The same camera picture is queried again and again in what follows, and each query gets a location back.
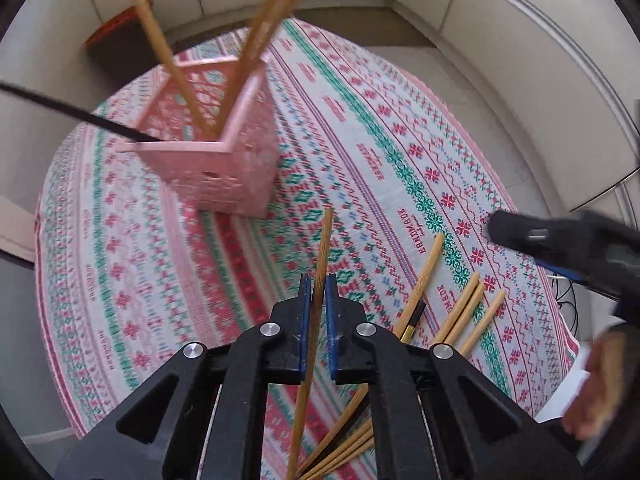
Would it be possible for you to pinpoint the bamboo chopstick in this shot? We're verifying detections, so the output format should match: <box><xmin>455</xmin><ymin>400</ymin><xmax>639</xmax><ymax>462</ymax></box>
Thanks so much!
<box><xmin>296</xmin><ymin>233</ymin><xmax>445</xmax><ymax>474</ymax></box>
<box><xmin>430</xmin><ymin>272</ymin><xmax>480</xmax><ymax>346</ymax></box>
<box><xmin>303</xmin><ymin>290</ymin><xmax>506</xmax><ymax>479</ymax></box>
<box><xmin>215</xmin><ymin>0</ymin><xmax>299</xmax><ymax>139</ymax></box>
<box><xmin>131</xmin><ymin>0</ymin><xmax>218</xmax><ymax>141</ymax></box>
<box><xmin>286</xmin><ymin>207</ymin><xmax>334</xmax><ymax>480</ymax></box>
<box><xmin>300</xmin><ymin>281</ymin><xmax>485</xmax><ymax>480</ymax></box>
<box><xmin>321</xmin><ymin>437</ymin><xmax>374</xmax><ymax>477</ymax></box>

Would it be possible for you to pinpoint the patterned embroidered tablecloth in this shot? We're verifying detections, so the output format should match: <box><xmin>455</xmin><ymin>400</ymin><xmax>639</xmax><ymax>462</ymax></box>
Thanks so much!
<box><xmin>34</xmin><ymin>16</ymin><xmax>582</xmax><ymax>480</ymax></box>

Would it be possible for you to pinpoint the pink perforated utensil basket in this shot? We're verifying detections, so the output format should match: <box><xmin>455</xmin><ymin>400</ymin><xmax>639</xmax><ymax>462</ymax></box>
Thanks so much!
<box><xmin>116</xmin><ymin>60</ymin><xmax>280</xmax><ymax>218</ymax></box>

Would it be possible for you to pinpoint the bamboo chopstick in basket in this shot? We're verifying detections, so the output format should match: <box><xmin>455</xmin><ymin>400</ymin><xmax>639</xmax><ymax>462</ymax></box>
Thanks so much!
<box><xmin>215</xmin><ymin>0</ymin><xmax>299</xmax><ymax>139</ymax></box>
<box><xmin>131</xmin><ymin>0</ymin><xmax>218</xmax><ymax>141</ymax></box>

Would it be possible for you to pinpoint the red-rimmed dark trash bin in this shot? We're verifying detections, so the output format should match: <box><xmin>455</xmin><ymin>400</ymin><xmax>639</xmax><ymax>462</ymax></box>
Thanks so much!
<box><xmin>85</xmin><ymin>6</ymin><xmax>154</xmax><ymax>62</ymax></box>

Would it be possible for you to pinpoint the person's right hand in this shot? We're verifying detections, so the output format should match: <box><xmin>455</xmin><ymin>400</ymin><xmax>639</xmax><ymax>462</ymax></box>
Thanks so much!
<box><xmin>562</xmin><ymin>330</ymin><xmax>627</xmax><ymax>441</ymax></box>

